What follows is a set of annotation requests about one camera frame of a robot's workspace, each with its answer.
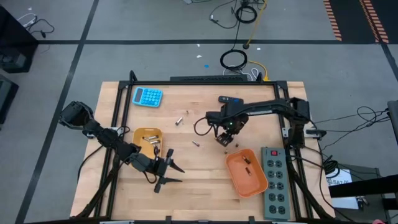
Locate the black aluminium table frame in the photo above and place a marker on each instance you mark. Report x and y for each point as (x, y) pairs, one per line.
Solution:
(199, 83)

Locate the blue calculator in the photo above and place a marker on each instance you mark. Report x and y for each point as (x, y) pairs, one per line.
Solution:
(149, 98)

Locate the black cabinet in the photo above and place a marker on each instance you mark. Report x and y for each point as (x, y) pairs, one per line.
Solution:
(12, 46)

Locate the silver metal bracket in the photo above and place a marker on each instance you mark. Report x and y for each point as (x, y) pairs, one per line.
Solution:
(284, 132)

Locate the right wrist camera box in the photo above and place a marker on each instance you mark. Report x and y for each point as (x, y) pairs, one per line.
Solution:
(214, 118)

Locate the grey power strip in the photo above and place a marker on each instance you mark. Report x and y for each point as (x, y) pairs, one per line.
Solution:
(264, 186)

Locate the white paper sheet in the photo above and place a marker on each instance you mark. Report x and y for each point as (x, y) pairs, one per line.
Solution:
(345, 202)

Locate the black equipment stand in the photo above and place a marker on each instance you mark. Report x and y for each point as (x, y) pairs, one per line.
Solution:
(363, 186)

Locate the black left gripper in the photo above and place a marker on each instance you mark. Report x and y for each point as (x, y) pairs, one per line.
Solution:
(155, 165)

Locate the black orange-striped floor mat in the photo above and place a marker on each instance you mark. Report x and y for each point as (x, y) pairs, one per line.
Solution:
(351, 18)

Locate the yellow plastic bin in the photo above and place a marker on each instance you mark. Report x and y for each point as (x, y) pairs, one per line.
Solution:
(140, 137)

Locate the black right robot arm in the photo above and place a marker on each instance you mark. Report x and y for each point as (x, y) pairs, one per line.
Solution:
(267, 107)

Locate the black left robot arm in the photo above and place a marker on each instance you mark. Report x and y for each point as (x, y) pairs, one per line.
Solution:
(105, 137)

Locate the orange plastic bin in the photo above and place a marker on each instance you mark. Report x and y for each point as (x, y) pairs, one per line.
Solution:
(253, 183)

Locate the white paper label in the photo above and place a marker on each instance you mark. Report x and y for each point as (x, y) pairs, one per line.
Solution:
(342, 179)

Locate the black box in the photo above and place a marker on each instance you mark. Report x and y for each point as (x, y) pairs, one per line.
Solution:
(6, 99)

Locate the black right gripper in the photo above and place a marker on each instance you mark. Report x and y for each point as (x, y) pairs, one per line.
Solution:
(234, 123)

